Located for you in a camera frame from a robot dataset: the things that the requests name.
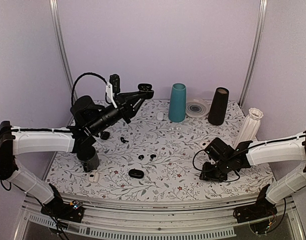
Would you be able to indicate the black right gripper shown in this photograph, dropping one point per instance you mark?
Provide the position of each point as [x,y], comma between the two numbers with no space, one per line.
[208,175]

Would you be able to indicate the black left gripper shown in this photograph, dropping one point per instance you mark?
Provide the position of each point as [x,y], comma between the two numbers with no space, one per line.
[125,105]

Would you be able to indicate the white airpods charging case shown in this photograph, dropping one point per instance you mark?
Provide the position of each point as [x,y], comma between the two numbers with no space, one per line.
[203,144]

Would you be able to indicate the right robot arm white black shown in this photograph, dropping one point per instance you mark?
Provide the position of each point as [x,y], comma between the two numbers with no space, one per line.
[253,153]

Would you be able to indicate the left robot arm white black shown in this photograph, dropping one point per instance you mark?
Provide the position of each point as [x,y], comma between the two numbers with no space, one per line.
[90,120]

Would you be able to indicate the white earbud case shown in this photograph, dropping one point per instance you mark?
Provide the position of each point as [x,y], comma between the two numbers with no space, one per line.
[160,116]
[94,177]

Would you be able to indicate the small black earbud case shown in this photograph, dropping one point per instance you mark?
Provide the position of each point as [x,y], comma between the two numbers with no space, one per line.
[104,135]

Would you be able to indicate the black oval earbud case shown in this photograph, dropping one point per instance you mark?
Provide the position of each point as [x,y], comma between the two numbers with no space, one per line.
[136,173]

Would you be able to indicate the white earbud case front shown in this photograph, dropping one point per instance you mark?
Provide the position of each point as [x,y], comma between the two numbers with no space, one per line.
[94,177]

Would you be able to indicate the black earbud pair back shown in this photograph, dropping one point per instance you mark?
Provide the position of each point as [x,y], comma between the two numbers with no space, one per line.
[123,140]

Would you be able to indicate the white ribbed vase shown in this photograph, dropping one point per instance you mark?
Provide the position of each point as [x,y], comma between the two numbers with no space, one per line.
[249,127]

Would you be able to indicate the dark brown tall cup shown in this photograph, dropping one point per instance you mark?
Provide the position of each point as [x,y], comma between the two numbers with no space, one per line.
[218,107]

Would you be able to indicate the teal tall cup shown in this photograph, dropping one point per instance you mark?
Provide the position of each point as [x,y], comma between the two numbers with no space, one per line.
[177,106]

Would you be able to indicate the spiral pattern ceramic bowl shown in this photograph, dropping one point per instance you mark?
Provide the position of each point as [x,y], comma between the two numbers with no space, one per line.
[197,108]

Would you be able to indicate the dark grey mug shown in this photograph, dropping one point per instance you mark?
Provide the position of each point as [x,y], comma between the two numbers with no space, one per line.
[89,159]

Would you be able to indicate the left aluminium frame post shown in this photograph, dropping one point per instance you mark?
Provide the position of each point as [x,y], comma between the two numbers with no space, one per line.
[62,50]

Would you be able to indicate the aluminium frame post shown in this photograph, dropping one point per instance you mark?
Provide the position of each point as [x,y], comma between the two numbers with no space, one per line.
[62,50]
[254,52]

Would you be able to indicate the front aluminium rail base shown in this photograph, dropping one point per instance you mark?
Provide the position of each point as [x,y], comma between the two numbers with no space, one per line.
[209,219]

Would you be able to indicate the right aluminium frame post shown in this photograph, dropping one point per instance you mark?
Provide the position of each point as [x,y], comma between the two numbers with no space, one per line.
[254,52]

